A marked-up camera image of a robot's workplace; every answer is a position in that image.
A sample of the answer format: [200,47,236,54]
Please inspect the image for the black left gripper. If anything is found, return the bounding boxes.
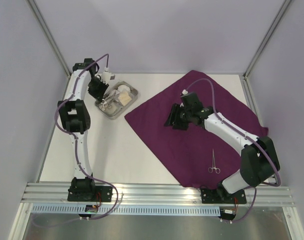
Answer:
[88,77,109,103]

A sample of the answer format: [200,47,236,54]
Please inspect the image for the black handled scissors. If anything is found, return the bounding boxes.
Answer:
[100,95,112,108]

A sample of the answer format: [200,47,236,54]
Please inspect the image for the white gauze pad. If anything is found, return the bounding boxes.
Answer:
[109,89,120,100]
[117,84,131,93]

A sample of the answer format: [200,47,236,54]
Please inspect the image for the steel instrument tray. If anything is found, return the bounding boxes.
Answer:
[95,81,139,120]

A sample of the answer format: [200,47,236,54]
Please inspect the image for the clear packet beige gauze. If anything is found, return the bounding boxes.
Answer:
[118,91,132,106]

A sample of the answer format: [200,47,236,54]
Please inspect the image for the purple cloth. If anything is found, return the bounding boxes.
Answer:
[125,70,268,189]

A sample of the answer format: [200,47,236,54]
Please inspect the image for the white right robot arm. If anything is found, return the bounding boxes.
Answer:
[164,92,281,203]

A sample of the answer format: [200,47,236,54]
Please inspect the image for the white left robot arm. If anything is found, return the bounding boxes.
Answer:
[55,58,108,182]

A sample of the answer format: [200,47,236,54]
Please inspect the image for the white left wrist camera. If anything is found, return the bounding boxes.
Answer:
[100,67,115,85]

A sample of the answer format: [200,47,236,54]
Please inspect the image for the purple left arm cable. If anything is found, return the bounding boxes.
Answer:
[54,53,126,227]

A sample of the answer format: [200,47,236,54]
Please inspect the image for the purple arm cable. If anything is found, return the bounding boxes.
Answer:
[54,53,126,227]
[185,78,282,225]

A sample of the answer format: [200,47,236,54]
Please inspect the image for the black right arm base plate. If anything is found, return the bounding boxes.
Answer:
[200,186,247,205]

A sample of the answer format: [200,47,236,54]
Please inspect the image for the right aluminium side rail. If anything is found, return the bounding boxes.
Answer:
[239,74,281,187]

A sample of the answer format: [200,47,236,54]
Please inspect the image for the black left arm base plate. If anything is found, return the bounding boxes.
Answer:
[67,177,112,203]

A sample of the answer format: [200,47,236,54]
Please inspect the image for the left aluminium frame post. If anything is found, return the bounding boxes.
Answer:
[26,0,71,78]

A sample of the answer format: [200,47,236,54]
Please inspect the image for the aluminium frame post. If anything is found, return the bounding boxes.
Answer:
[243,0,294,81]
[26,0,71,78]

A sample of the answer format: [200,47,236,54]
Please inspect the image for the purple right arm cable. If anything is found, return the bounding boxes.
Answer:
[185,78,282,225]

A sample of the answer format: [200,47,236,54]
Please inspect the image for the aluminium front frame rail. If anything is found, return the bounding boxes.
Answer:
[21,182,295,207]

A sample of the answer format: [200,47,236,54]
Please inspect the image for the right aluminium frame post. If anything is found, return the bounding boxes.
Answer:
[243,0,294,81]

